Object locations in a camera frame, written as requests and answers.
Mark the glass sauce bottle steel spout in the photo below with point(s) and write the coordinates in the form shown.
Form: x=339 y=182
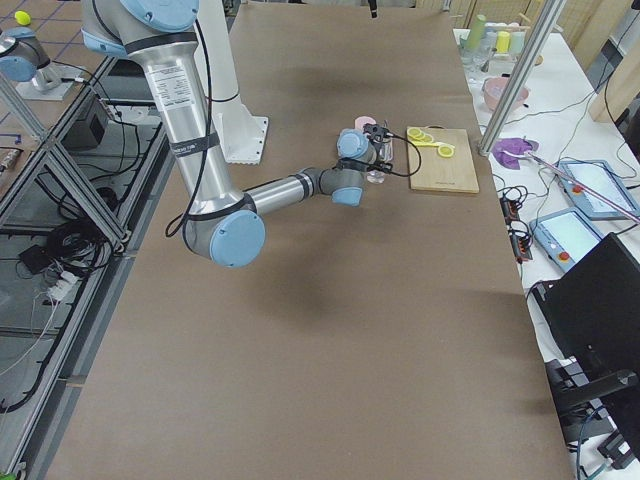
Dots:
x=383 y=158

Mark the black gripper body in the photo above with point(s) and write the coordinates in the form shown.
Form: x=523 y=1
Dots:
x=385 y=154

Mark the far teach pendant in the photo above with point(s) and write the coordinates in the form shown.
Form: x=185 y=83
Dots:
x=597 y=187

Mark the pink striped stick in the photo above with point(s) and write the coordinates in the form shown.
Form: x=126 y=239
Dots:
x=582 y=182

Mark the lemon slice lower stack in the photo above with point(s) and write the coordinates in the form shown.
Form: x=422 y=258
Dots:
x=415 y=133

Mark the yellow green ball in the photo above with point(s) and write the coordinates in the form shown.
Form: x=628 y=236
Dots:
x=22 y=18

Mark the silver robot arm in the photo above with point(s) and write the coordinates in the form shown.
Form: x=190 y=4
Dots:
x=24 y=61

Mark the lemon slice on knife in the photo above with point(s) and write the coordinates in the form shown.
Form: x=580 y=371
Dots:
x=446 y=150

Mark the bamboo cutting board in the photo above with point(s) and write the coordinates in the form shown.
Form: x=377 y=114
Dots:
x=437 y=174

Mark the white power strip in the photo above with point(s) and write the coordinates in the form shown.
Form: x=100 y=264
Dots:
x=63 y=286

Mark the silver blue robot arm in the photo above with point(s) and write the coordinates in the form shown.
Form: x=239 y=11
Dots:
x=220 y=222

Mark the pink bowl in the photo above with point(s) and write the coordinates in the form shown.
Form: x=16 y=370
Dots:
x=493 y=89

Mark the orange black power strip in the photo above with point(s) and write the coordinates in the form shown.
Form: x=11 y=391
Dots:
x=518 y=231

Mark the teach pendant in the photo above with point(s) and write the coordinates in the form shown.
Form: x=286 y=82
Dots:
x=597 y=187
x=566 y=236

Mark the aluminium frame post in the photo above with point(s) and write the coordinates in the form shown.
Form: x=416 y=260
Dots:
x=547 y=19

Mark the pink plastic cup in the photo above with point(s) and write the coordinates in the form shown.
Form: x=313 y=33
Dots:
x=361 y=121

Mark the black monitor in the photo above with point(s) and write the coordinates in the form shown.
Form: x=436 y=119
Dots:
x=593 y=310

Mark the near teach pendant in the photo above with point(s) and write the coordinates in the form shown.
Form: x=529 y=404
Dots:
x=566 y=236

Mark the purple cloth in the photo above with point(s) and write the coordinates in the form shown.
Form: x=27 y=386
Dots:
x=507 y=151

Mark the yellow cup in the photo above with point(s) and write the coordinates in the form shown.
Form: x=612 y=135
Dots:
x=502 y=42

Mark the black control box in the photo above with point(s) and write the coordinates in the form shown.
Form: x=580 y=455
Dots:
x=88 y=129

